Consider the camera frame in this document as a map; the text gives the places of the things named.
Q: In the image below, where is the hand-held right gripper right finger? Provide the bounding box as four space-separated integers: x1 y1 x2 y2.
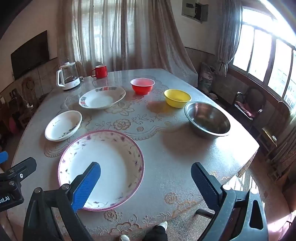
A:
191 162 269 241

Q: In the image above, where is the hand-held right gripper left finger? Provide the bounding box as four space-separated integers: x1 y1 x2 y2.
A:
23 161 101 241

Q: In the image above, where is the large purple-rimmed floral plate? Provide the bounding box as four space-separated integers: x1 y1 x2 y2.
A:
58 130 145 211

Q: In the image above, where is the small white rose-print plate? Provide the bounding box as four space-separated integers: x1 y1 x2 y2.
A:
45 110 83 142

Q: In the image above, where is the stainless steel bowl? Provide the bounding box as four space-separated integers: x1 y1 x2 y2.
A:
184 101 231 139

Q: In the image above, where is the floral plate with red characters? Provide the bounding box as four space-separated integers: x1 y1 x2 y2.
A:
79 86 126 110

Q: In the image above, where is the yellow plastic bowl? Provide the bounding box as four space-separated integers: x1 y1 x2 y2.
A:
164 89 191 108

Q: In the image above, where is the red plastic bowl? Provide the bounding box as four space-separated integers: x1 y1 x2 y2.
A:
130 78 155 95

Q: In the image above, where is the person's dark trouser leg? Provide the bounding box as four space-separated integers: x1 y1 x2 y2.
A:
142 226 168 241

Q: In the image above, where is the small wooden side table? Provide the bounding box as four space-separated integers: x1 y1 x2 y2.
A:
257 127 278 158

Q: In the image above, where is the red seat cushion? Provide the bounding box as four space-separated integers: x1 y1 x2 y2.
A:
238 102 257 117

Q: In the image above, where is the dark rattan armchair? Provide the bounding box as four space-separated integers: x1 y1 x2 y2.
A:
232 86 267 132

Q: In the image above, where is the white glass electric kettle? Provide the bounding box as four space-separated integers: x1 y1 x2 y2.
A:
56 62 81 91

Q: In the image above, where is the black flat television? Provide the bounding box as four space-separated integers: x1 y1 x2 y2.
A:
10 30 50 80

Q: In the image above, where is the printed sack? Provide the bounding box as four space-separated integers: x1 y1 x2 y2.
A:
198 62 216 93

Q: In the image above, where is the red mug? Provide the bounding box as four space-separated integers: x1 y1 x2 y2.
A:
90 65 108 79

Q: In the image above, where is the wooden-framed window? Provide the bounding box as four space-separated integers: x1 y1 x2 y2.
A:
232 5 296 109

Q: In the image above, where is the sheer beige curtain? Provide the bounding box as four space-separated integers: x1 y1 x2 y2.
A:
57 0 130 72

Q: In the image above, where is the tied grey curtain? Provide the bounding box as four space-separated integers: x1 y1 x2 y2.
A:
216 0 243 77

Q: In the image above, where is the beige lace curtain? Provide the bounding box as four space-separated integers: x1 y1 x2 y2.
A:
125 0 198 87

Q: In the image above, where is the wall electrical panel box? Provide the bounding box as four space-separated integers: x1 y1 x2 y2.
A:
181 0 208 22

